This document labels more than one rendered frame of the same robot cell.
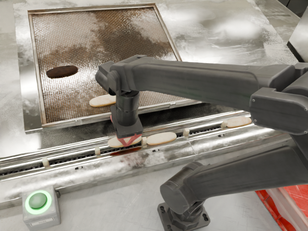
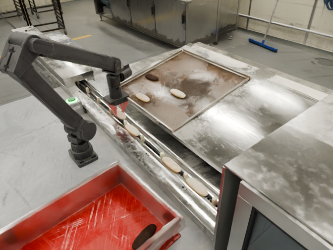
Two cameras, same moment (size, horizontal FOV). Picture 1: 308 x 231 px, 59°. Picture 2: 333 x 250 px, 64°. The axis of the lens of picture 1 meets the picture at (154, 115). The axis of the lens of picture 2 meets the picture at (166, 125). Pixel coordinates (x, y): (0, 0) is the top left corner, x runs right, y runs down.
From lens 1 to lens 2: 111 cm
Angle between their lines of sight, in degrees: 57
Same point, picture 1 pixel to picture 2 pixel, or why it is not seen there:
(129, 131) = (106, 98)
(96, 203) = not seen: hidden behind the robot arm
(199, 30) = (250, 108)
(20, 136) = not seen: hidden behind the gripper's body
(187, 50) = (219, 110)
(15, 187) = (82, 97)
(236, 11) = not seen: hidden behind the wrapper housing
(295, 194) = (115, 215)
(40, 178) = (88, 100)
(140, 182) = (101, 134)
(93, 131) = (130, 109)
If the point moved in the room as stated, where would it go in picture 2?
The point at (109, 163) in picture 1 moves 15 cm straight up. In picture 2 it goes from (103, 115) to (97, 88)
